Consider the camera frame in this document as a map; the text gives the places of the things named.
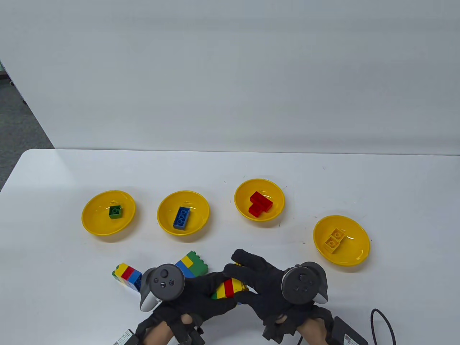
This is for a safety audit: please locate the black wrist sensor box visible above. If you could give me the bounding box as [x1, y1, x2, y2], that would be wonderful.
[331, 316, 369, 345]
[115, 328, 139, 345]

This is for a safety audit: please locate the person's right forearm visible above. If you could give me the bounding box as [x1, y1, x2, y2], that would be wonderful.
[295, 318, 329, 345]

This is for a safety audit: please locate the small multicolour toy brick stack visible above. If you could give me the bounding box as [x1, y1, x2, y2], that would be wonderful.
[112, 263, 143, 291]

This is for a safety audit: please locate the person's left hand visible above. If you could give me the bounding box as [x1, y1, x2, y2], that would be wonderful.
[137, 272, 238, 336]

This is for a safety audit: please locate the large multicolour toy brick block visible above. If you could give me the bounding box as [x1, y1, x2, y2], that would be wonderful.
[175, 251, 210, 279]

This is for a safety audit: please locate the blue long toy brick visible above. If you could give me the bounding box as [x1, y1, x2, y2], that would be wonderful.
[172, 207, 190, 230]

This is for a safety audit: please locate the person's left forearm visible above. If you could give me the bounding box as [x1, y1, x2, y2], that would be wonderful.
[144, 320, 176, 345]

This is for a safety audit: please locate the stepped multicolour toy brick stack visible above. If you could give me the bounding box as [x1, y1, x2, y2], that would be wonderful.
[211, 262, 250, 305]

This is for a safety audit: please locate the person's right hand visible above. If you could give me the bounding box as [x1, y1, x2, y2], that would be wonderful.
[225, 249, 333, 333]

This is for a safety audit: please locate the yellow plastic bowl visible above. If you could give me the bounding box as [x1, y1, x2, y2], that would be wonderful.
[82, 190, 136, 236]
[234, 178, 285, 222]
[313, 215, 371, 267]
[157, 190, 211, 236]

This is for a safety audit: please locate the grey handheld controller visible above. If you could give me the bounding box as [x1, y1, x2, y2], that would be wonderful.
[281, 262, 329, 306]
[139, 264, 185, 312]

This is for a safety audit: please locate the braided black cable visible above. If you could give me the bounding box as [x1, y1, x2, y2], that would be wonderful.
[370, 308, 396, 345]

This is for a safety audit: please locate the red long toy brick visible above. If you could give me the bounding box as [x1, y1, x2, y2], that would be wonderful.
[250, 191, 273, 212]

